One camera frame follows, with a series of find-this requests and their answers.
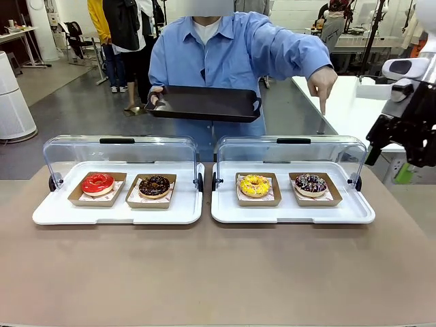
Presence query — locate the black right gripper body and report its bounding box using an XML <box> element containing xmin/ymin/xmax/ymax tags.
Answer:
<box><xmin>401</xmin><ymin>80</ymin><xmax>436</xmax><ymax>168</ymax></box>

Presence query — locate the brown cardboard donut box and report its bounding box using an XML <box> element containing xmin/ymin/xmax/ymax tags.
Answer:
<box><xmin>234</xmin><ymin>171</ymin><xmax>283</xmax><ymax>208</ymax></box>
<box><xmin>288</xmin><ymin>171</ymin><xmax>343</xmax><ymax>208</ymax></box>
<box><xmin>125</xmin><ymin>173</ymin><xmax>178</xmax><ymax>210</ymax></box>
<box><xmin>67</xmin><ymin>171</ymin><xmax>128</xmax><ymax>208</ymax></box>

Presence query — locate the white printed paper liner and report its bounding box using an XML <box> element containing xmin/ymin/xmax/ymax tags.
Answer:
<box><xmin>293</xmin><ymin>185</ymin><xmax>334</xmax><ymax>202</ymax></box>
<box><xmin>130</xmin><ymin>181</ymin><xmax>176</xmax><ymax>204</ymax></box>
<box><xmin>78</xmin><ymin>180</ymin><xmax>125</xmax><ymax>203</ymax></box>
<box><xmin>237</xmin><ymin>177</ymin><xmax>275</xmax><ymax>203</ymax></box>

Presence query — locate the purple sprinkled donut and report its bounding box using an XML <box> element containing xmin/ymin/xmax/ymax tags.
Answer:
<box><xmin>294</xmin><ymin>172</ymin><xmax>328</xmax><ymax>199</ymax></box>

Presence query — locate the black serving tray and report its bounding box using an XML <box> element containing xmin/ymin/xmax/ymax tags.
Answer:
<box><xmin>144</xmin><ymin>84</ymin><xmax>263</xmax><ymax>124</ymax></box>

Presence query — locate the person's right forearm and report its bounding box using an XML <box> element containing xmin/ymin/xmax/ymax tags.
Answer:
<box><xmin>149</xmin><ymin>64</ymin><xmax>173</xmax><ymax>93</ymax></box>

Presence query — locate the person's left forearm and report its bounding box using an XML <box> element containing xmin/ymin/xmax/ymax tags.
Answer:
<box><xmin>268</xmin><ymin>29</ymin><xmax>334</xmax><ymax>81</ymax></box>

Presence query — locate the yellow sprinkled donut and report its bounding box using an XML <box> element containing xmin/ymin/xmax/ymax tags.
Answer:
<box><xmin>238</xmin><ymin>173</ymin><xmax>272</xmax><ymax>199</ymax></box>

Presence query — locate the person in blue shirt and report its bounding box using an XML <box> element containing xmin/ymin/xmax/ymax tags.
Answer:
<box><xmin>148</xmin><ymin>0</ymin><xmax>339</xmax><ymax>163</ymax></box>

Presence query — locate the chocolate sprinkled donut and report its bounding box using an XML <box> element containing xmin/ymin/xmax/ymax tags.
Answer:
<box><xmin>138</xmin><ymin>174</ymin><xmax>171</xmax><ymax>200</ymax></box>

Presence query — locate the red glazed donut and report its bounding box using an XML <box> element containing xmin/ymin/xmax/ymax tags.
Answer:
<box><xmin>81</xmin><ymin>172</ymin><xmax>116</xmax><ymax>198</ymax></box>

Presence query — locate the person's left hand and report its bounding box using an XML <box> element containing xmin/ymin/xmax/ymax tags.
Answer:
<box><xmin>306</xmin><ymin>66</ymin><xmax>339</xmax><ymax>116</ymax></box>

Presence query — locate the person's right hand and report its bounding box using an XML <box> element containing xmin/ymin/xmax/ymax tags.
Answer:
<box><xmin>148</xmin><ymin>87</ymin><xmax>165</xmax><ymax>110</ymax></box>

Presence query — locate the clear plastic tray lid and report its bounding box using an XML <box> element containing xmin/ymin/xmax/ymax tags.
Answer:
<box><xmin>42</xmin><ymin>134</ymin><xmax>200</xmax><ymax>190</ymax></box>
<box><xmin>217</xmin><ymin>135</ymin><xmax>368</xmax><ymax>191</ymax></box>

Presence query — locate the white work table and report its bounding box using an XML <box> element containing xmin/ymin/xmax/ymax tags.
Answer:
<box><xmin>290</xmin><ymin>75</ymin><xmax>411</xmax><ymax>153</ymax></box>

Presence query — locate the black stand pole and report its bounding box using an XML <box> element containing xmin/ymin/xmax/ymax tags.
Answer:
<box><xmin>360</xmin><ymin>0</ymin><xmax>390</xmax><ymax>80</ymax></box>

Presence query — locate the grey shirt mannequin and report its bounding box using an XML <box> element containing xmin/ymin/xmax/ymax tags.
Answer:
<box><xmin>319</xmin><ymin>9</ymin><xmax>345</xmax><ymax>73</ymax></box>

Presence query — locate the white display tray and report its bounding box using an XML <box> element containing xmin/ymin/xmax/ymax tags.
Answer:
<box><xmin>211</xmin><ymin>161</ymin><xmax>377</xmax><ymax>225</ymax></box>
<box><xmin>32</xmin><ymin>161</ymin><xmax>206</xmax><ymax>226</ymax></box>

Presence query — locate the bystander in black jacket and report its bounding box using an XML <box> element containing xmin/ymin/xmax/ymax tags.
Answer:
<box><xmin>102</xmin><ymin>0</ymin><xmax>165</xmax><ymax>112</ymax></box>

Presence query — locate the bystander in yellow shirt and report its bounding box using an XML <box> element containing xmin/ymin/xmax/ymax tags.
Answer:
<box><xmin>87</xmin><ymin>0</ymin><xmax>129</xmax><ymax>94</ymax></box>

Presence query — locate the black folding chair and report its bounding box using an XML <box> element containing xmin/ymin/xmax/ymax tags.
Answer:
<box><xmin>63</xmin><ymin>20</ymin><xmax>100</xmax><ymax>65</ymax></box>

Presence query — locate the white round pillar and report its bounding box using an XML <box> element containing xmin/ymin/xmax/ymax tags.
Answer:
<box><xmin>26</xmin><ymin>0</ymin><xmax>61</xmax><ymax>59</ymax></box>

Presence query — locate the white perforated air purifier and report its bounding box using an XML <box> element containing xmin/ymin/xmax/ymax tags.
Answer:
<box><xmin>0</xmin><ymin>50</ymin><xmax>38</xmax><ymax>141</ymax></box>

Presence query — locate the white side table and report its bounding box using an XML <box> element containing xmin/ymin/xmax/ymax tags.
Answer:
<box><xmin>0</xmin><ymin>26</ymin><xmax>48</xmax><ymax>69</ymax></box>

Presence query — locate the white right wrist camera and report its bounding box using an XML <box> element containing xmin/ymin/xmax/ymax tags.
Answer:
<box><xmin>390</xmin><ymin>79</ymin><xmax>416</xmax><ymax>104</ymax></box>

